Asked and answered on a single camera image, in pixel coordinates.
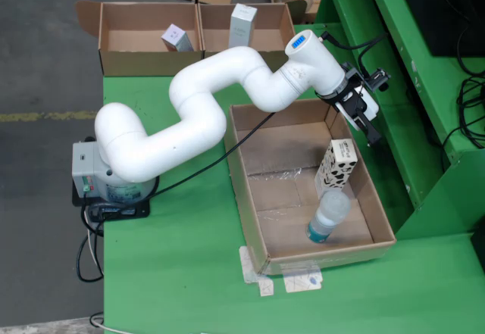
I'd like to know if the shallow cardboard tray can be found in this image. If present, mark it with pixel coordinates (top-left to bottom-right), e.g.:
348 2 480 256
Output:
222 98 398 276

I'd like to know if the white printed tape patch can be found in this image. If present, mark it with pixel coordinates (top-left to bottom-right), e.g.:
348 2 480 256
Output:
282 260 325 294
238 245 274 298

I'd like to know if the thin white cable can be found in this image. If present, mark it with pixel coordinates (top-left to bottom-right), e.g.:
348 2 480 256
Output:
85 212 126 334

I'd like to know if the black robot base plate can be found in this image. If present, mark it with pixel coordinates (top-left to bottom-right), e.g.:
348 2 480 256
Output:
71 180 151 222

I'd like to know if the grey robot control box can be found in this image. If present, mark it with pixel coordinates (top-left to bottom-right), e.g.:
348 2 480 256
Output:
71 140 110 201

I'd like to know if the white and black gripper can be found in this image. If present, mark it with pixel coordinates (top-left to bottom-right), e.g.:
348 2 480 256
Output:
336 83 381 147

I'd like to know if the small lilac product box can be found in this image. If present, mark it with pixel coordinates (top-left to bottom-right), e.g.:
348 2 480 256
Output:
161 23 195 52

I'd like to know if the open brown cardboard box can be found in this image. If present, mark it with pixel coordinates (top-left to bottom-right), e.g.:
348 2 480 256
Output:
197 0 308 76
74 0 205 77

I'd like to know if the cow print carton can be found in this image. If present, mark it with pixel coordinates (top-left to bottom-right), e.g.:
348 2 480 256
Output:
314 138 359 201

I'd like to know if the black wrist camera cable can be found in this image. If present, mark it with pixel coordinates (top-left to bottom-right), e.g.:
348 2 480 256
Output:
321 30 390 85

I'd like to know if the black looped floor cable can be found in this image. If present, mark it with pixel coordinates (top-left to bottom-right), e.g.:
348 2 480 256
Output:
77 212 105 329

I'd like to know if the long black arm cable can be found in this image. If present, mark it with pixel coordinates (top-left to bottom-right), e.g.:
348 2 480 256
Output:
81 111 277 236

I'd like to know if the black cable tangle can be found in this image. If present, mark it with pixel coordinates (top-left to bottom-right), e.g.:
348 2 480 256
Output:
439 0 485 161

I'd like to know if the tall white product box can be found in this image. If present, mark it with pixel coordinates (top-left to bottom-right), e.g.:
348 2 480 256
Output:
228 3 258 50

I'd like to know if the clear bottle with teal label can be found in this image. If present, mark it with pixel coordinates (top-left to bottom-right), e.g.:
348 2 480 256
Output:
305 189 352 243

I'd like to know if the green metal shelf unit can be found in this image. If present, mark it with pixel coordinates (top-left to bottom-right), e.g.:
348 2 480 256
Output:
314 0 485 240

